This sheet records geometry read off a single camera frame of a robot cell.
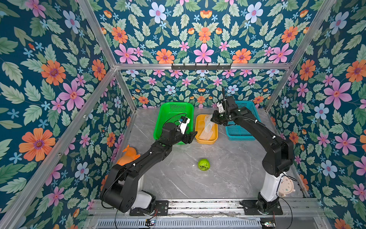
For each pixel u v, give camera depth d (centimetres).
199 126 107
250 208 73
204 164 82
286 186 78
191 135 75
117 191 42
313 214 73
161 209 73
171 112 115
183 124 72
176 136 72
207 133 88
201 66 92
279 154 49
